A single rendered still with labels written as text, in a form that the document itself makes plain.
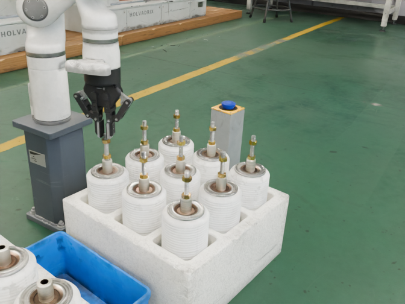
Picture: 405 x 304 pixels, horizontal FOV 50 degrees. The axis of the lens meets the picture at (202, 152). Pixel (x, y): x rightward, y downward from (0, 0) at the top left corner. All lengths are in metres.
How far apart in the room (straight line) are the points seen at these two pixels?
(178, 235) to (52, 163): 0.46
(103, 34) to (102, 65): 0.07
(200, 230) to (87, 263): 0.29
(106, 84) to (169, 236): 0.33
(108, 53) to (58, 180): 0.44
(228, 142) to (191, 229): 0.45
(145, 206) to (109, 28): 0.36
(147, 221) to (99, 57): 0.35
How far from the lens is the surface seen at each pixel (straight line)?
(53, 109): 1.15
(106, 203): 1.01
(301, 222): 1.34
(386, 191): 1.62
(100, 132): 0.98
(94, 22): 0.88
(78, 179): 1.24
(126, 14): 3.59
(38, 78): 1.13
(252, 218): 1.00
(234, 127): 1.24
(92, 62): 0.88
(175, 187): 0.99
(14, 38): 2.92
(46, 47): 1.11
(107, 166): 1.01
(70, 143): 1.18
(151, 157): 1.08
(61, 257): 1.11
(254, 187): 1.02
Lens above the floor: 0.73
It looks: 26 degrees down
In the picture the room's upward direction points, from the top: 3 degrees clockwise
